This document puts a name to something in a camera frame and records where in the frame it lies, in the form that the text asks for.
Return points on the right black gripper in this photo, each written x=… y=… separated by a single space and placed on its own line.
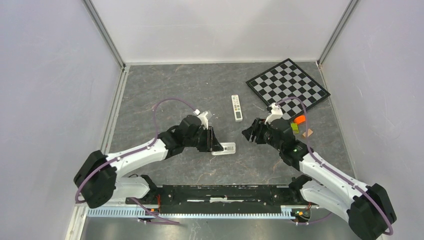
x=258 y=126

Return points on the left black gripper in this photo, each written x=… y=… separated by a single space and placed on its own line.
x=211 y=143

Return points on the white remote control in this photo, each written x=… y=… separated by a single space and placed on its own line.
x=229 y=148

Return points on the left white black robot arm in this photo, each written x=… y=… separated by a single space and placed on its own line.
x=102 y=177

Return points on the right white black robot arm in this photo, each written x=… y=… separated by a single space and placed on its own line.
x=366 y=208

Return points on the small white remote with buttons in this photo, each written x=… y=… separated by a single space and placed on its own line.
x=236 y=108

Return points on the green orange block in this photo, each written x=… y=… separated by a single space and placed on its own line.
x=294 y=127

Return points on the orange curved block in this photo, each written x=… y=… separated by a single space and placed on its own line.
x=300 y=119

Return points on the tan wooden block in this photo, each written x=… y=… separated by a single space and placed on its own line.
x=307 y=133

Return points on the black white checkerboard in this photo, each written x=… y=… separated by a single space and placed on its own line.
x=287 y=79

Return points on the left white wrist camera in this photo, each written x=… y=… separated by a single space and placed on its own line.
x=204 y=117

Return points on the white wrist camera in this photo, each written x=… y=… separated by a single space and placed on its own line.
x=204 y=117
x=275 y=113

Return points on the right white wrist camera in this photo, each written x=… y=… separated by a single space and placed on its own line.
x=275 y=113

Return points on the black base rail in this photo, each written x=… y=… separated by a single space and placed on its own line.
x=221 y=199

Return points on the white slotted cable duct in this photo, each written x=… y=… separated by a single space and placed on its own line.
x=138 y=212

